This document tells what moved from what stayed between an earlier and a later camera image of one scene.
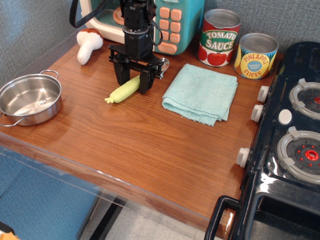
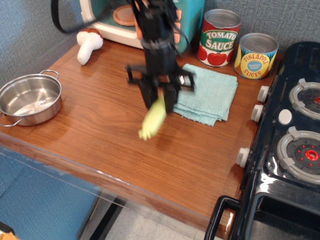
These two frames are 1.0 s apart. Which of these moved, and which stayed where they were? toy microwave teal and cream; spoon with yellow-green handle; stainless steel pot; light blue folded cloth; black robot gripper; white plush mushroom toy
Moved: spoon with yellow-green handle; black robot gripper
Stayed: white plush mushroom toy; toy microwave teal and cream; light blue folded cloth; stainless steel pot
